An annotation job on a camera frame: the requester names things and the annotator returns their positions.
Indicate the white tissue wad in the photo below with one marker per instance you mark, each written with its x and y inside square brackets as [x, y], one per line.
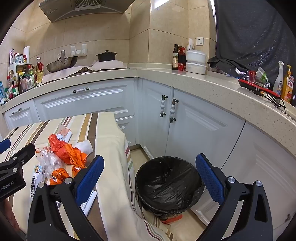
[85, 146]

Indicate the paper towel roll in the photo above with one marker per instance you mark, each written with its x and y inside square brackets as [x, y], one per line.
[26, 54]

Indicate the red black tray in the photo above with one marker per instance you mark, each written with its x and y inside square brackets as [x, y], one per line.
[245, 83]

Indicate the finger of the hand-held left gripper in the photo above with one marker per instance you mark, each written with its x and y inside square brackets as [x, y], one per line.
[23, 154]
[4, 145]

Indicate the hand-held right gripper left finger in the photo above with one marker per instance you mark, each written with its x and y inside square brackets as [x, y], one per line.
[89, 179]

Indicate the dark olive oil bottle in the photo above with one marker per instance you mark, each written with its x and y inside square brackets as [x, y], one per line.
[175, 59]

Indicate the beige stove cover cloth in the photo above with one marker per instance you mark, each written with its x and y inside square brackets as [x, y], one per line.
[108, 65]

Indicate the long white printed packet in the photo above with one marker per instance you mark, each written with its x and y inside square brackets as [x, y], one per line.
[37, 180]

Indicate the white plastic bag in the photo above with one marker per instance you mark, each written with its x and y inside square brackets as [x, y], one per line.
[190, 44]

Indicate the dark cloth on counter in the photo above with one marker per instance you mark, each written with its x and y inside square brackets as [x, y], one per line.
[249, 34]

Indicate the white spray bottle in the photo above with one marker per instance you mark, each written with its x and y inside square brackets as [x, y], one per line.
[278, 81]

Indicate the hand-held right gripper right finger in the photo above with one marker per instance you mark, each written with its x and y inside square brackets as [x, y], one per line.
[209, 179]

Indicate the group of condiment bottles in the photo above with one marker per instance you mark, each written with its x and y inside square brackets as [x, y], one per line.
[23, 78]

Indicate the striped tablecloth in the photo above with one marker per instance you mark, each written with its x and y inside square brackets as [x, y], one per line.
[108, 143]

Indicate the clear plastic bag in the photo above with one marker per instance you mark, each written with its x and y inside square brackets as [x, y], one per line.
[48, 162]

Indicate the white wall socket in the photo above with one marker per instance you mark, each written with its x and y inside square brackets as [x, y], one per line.
[200, 41]

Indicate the white kitchen cabinet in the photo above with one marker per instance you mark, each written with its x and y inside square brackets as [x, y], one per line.
[203, 139]

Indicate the black lidded pot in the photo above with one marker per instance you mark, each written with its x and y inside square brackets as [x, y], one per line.
[106, 56]

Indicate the orange snack packet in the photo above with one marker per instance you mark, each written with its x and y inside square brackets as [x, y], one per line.
[59, 176]
[76, 171]

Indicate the orange plastic bag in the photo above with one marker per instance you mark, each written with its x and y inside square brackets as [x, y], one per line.
[67, 153]

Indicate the steel range hood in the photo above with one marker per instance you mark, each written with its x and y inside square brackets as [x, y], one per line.
[69, 9]

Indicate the clear wrappers in tray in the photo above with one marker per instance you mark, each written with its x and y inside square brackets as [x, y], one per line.
[260, 76]

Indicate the steel wok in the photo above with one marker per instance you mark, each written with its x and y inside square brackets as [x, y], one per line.
[61, 64]

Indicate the pink clear wrapper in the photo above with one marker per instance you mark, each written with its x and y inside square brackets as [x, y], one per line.
[63, 132]

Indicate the yellow detergent bottle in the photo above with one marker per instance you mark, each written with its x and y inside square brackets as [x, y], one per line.
[288, 87]

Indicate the white wall rack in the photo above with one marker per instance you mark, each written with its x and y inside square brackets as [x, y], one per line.
[78, 50]

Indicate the black-lined trash bin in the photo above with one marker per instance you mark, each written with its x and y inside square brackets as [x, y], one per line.
[168, 180]

